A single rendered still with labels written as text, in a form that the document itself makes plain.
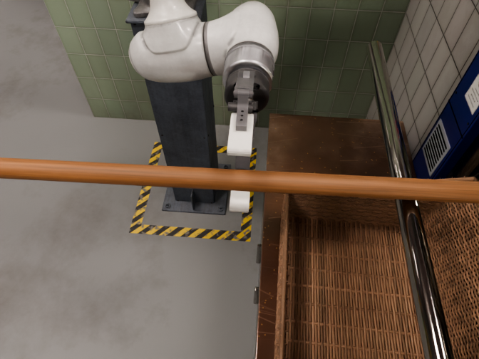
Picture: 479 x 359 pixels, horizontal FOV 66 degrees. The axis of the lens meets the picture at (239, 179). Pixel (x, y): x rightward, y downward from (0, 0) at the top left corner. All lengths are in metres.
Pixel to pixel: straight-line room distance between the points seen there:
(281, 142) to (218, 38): 0.74
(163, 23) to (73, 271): 1.38
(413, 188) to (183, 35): 0.47
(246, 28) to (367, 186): 0.35
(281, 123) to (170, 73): 0.78
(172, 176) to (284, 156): 0.87
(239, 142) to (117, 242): 1.47
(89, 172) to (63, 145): 1.82
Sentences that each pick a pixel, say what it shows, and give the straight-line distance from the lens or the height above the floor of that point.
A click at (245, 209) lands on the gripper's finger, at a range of 0.57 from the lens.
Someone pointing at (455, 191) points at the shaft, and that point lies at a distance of 0.57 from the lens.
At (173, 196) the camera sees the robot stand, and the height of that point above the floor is 0.01.
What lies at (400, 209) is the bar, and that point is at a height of 1.17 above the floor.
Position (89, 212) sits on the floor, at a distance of 2.02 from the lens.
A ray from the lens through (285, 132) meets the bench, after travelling 1.43.
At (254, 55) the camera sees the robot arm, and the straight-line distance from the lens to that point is 0.65.
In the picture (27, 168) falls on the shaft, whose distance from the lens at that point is 0.60.
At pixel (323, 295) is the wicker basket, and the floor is 0.59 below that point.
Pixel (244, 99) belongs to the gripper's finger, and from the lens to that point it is 0.49.
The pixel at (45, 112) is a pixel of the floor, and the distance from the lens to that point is 2.62.
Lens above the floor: 1.61
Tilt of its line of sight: 54 degrees down
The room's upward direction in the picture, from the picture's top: straight up
